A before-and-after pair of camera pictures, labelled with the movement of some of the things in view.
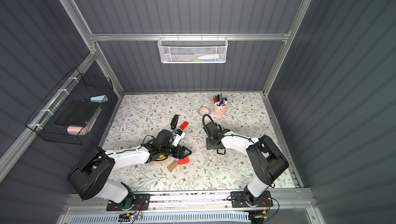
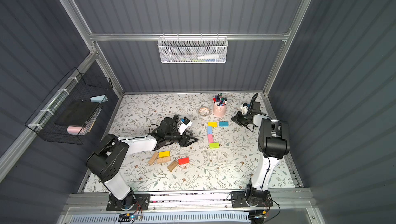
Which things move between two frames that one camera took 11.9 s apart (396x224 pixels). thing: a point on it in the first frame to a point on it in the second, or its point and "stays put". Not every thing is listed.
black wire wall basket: [69, 112] stays put
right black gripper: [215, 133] to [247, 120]
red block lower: [185, 160] stays put
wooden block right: [172, 165] stays put
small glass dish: [203, 110] stays put
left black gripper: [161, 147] to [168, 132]
